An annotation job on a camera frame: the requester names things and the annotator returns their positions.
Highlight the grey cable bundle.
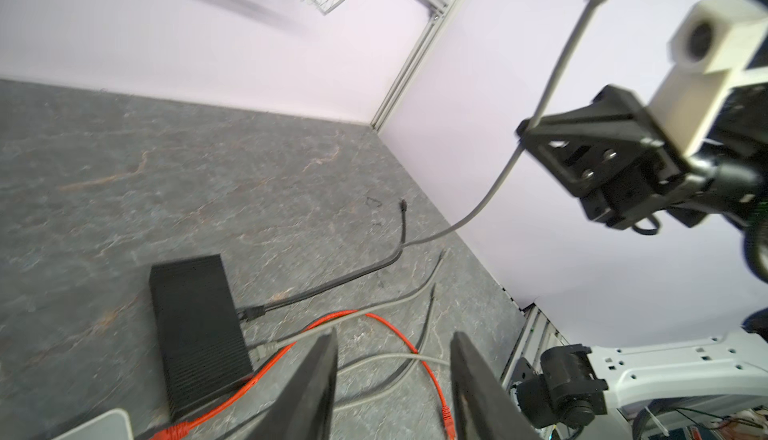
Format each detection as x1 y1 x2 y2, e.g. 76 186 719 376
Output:
403 0 634 248

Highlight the white network switch box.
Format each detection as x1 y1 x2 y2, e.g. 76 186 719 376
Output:
54 408 134 440

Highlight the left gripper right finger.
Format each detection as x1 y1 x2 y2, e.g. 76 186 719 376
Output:
450 332 539 440

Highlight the dark grey ethernet cable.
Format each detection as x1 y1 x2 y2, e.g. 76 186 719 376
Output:
236 199 409 323

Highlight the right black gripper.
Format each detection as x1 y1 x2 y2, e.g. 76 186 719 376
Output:
517 84 767 230

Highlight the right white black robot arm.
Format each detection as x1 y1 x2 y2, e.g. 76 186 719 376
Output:
516 84 767 438

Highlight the red ethernet cable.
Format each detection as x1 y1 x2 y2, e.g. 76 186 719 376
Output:
149 309 457 440

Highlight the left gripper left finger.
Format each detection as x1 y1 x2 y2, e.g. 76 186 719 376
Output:
247 331 338 440

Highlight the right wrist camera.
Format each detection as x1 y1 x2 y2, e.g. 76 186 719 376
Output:
648 0 767 158

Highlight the small black wire clip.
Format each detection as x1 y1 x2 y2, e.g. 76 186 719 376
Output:
366 197 382 208

